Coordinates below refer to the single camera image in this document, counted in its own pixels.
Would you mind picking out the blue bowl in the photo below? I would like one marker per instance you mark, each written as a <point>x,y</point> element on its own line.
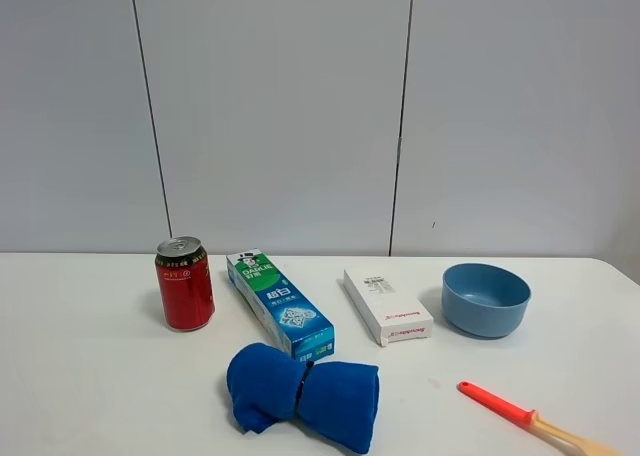
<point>483,300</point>

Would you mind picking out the green blue toothpaste box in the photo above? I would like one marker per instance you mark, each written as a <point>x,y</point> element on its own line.
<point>295,324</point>

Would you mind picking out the white cardboard box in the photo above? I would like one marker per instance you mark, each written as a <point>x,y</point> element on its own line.
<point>390,313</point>

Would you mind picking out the black band on towel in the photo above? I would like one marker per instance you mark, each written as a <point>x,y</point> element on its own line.
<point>308,367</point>

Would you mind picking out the red soda can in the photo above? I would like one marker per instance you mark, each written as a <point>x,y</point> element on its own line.
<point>183,274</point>

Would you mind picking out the blue rolled towel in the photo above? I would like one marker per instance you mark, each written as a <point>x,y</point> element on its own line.
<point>340,399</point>

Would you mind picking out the red handled wooden spatula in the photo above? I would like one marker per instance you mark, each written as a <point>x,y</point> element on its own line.
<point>532,421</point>

